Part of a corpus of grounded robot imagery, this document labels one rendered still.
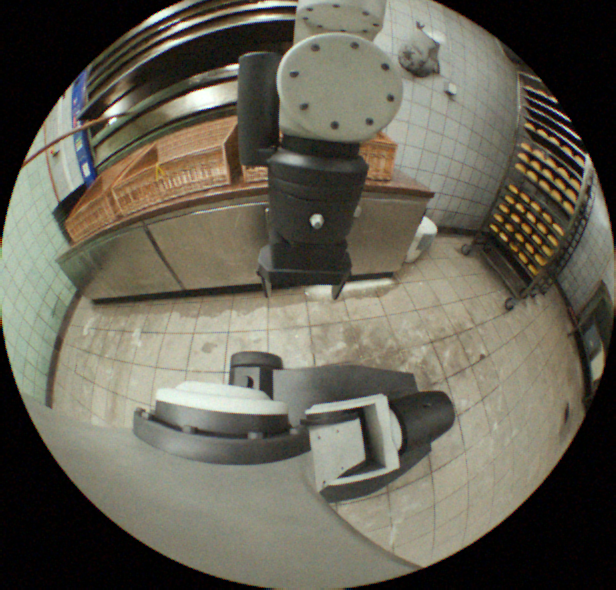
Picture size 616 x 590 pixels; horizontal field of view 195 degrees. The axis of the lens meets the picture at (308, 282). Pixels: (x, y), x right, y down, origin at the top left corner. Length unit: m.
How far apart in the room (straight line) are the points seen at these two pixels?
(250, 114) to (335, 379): 0.62
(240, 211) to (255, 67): 0.57
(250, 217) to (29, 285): 2.18
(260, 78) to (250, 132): 0.04
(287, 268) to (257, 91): 0.17
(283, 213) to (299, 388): 0.53
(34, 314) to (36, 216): 0.85
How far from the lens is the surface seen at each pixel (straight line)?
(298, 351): 0.81
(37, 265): 2.36
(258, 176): 0.68
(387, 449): 0.47
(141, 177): 0.85
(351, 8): 0.17
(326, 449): 0.34
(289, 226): 0.15
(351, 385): 0.62
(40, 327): 2.34
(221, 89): 1.23
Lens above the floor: 0.77
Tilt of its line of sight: 49 degrees down
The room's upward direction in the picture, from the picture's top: straight up
